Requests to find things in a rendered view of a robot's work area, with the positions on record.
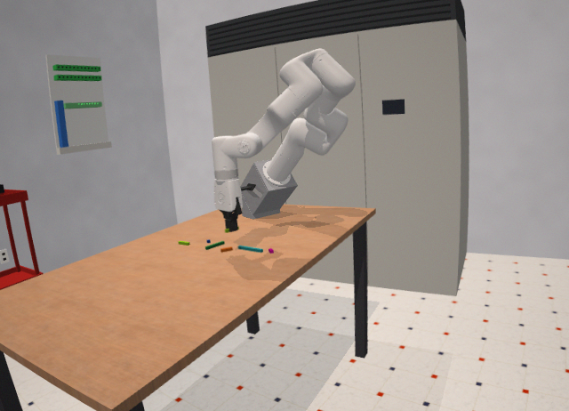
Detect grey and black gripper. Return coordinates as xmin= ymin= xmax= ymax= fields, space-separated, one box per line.
xmin=214 ymin=177 xmax=243 ymax=232

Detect turquoise rod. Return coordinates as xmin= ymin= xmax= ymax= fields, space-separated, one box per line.
xmin=238 ymin=246 xmax=263 ymax=253

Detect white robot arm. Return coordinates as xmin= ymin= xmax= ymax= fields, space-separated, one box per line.
xmin=212 ymin=49 xmax=356 ymax=186

